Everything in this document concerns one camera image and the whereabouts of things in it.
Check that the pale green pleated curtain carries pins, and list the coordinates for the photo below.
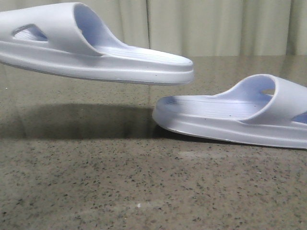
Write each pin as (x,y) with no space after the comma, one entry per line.
(209,27)

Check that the light blue slipper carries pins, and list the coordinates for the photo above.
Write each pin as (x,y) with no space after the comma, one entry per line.
(69,39)
(261,109)

